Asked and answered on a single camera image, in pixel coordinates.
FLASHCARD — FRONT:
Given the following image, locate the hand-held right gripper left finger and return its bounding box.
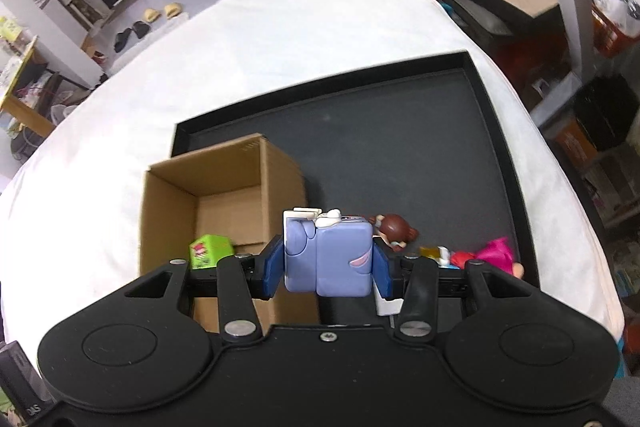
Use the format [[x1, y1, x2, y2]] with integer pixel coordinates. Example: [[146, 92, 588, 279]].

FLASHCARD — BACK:
[[122, 234, 286, 339]]

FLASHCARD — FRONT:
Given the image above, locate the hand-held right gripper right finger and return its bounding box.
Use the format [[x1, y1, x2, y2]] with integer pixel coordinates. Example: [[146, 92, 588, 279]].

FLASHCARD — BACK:
[[371, 239, 543, 339]]

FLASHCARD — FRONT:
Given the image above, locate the white charger plug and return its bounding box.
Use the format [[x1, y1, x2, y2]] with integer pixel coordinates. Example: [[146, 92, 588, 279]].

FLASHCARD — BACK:
[[375, 296, 404, 317]]

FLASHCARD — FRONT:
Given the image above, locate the brown-haired doll figure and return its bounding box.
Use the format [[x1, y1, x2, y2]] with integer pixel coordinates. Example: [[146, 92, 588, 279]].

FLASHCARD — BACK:
[[370, 213, 420, 253]]

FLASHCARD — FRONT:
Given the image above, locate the purple cube toy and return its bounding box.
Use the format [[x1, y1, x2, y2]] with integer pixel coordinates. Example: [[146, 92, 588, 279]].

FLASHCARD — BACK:
[[283, 207, 375, 298]]

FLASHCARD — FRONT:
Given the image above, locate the pink figure toy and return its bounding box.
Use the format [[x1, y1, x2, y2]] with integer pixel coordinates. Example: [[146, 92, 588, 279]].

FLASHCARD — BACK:
[[450, 237, 526, 280]]

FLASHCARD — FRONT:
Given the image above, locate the cardboard box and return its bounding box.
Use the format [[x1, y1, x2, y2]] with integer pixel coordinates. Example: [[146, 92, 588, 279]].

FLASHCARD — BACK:
[[140, 133, 322, 334]]

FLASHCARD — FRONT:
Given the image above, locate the green toy box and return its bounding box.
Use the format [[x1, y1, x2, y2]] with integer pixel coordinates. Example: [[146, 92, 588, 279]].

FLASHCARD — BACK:
[[189, 234, 235, 269]]

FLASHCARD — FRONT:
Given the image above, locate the wooden shelf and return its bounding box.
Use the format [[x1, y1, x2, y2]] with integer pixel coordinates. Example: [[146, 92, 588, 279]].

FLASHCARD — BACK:
[[0, 34, 57, 138]]

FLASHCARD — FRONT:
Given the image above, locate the black bag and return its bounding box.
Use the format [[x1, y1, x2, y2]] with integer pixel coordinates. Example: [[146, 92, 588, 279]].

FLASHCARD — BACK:
[[574, 74, 639, 151]]

